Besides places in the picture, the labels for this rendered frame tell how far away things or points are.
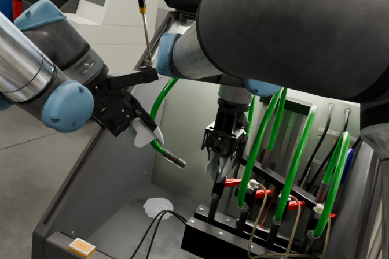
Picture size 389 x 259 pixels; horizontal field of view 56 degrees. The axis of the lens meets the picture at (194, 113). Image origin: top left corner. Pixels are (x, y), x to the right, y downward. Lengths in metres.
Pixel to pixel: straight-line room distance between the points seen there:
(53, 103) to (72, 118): 0.04
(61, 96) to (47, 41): 0.17
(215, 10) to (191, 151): 1.01
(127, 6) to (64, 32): 3.02
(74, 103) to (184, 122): 0.74
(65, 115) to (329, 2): 0.39
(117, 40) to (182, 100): 2.53
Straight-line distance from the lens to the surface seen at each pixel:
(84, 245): 0.91
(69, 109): 0.53
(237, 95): 0.75
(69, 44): 0.68
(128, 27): 3.74
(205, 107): 1.19
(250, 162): 0.72
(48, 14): 0.67
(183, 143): 1.27
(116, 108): 0.72
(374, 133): 0.29
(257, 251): 0.96
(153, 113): 0.77
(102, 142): 0.98
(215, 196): 0.93
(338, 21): 0.23
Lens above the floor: 1.57
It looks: 20 degrees down
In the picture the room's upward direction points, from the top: 11 degrees clockwise
